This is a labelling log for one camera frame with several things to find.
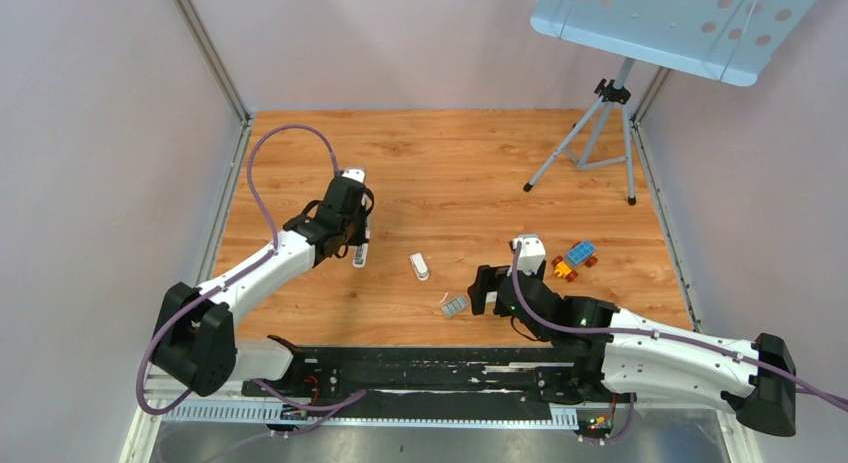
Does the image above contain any light blue perforated tray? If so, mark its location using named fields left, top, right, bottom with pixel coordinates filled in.
left=531, top=0, right=818, bottom=87

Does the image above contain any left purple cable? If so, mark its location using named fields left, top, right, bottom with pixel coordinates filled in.
left=135, top=123, right=342, bottom=417

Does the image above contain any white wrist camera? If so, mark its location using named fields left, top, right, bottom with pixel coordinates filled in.
left=341, top=168, right=366, bottom=184
left=510, top=233, right=547, bottom=276

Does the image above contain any grey tripod stand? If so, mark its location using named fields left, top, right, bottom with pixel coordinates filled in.
left=522, top=57, right=637, bottom=206

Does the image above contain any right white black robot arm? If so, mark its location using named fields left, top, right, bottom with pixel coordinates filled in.
left=468, top=265, right=797, bottom=437

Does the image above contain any white stapler part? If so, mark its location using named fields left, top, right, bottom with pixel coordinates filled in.
left=409, top=253, right=430, bottom=281

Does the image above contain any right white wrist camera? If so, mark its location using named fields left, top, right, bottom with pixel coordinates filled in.
left=510, top=233, right=547, bottom=276

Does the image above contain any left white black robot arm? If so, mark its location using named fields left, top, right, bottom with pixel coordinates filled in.
left=150, top=167, right=374, bottom=397

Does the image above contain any blue orange toy block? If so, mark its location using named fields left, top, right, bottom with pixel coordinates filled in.
left=551, top=240, right=598, bottom=282

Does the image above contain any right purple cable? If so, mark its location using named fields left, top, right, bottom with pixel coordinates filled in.
left=510, top=242, right=848, bottom=413

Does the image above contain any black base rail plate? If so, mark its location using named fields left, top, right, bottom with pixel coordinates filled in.
left=142, top=345, right=664, bottom=429

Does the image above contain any purple cable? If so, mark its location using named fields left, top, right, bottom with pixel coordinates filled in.
left=510, top=242, right=848, bottom=413
left=135, top=123, right=342, bottom=417

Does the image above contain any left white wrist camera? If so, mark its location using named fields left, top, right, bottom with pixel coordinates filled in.
left=341, top=168, right=366, bottom=184

